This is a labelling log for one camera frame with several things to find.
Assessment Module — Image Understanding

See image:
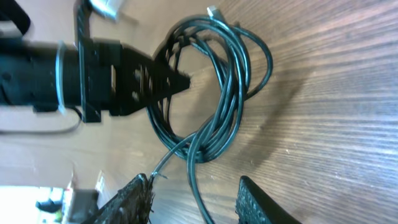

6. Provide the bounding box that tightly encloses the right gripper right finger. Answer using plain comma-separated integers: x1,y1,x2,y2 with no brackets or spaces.
236,175,300,224

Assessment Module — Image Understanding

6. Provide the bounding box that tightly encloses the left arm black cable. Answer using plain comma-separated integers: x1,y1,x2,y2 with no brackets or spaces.
0,105,83,135

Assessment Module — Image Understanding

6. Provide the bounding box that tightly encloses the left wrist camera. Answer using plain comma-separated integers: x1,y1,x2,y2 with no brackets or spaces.
90,0,126,21

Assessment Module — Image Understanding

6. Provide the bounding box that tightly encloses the black usb cable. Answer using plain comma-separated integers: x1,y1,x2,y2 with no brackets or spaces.
146,5,274,224

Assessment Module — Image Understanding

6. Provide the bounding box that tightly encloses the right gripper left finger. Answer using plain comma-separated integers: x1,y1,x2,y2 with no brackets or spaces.
82,174,154,224

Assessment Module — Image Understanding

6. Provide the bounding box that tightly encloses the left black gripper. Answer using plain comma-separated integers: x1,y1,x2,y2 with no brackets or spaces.
75,0,190,123

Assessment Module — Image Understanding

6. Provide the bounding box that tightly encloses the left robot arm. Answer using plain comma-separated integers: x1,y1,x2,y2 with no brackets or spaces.
1,1,190,123

